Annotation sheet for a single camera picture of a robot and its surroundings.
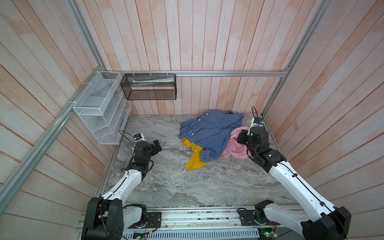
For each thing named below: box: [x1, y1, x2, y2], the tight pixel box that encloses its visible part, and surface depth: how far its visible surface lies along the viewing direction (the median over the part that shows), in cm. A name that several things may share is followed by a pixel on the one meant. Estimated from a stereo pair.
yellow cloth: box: [182, 137, 212, 170], surface depth 97 cm
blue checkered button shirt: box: [178, 110, 244, 162], surface depth 97 cm
